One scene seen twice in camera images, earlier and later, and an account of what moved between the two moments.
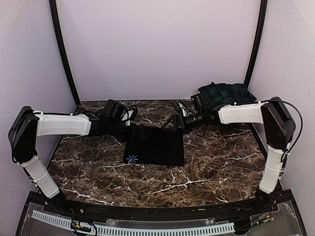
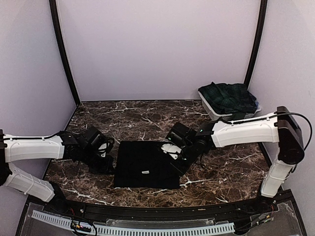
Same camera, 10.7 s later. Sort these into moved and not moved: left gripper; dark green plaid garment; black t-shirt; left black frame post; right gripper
Moved: left gripper; right gripper; black t-shirt
Not moved: left black frame post; dark green plaid garment
